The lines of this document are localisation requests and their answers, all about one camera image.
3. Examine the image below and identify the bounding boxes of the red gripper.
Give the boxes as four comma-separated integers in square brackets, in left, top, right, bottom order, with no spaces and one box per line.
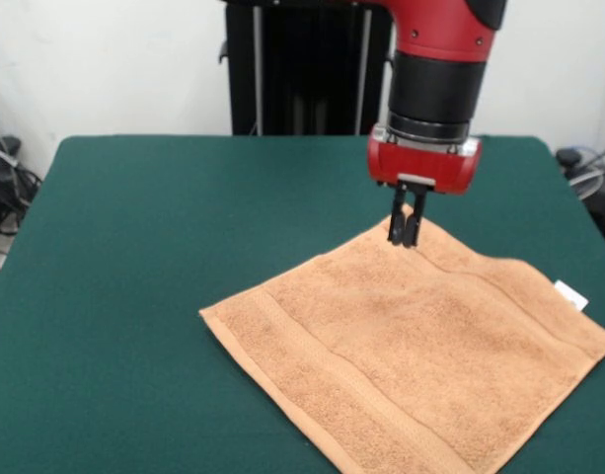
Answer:
[365,125,484,249]

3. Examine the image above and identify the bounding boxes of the tan terry towel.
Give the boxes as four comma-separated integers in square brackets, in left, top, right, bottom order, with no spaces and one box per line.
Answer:
[197,204,605,474]

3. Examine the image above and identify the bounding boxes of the dark green table cloth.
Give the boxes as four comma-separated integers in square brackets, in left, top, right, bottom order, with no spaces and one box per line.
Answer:
[0,134,605,474]

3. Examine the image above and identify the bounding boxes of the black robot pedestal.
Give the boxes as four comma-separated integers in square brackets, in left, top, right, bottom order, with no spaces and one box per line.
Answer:
[216,0,398,137]

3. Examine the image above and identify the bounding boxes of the black cable tangle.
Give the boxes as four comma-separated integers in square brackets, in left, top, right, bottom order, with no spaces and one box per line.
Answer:
[0,147,42,236]

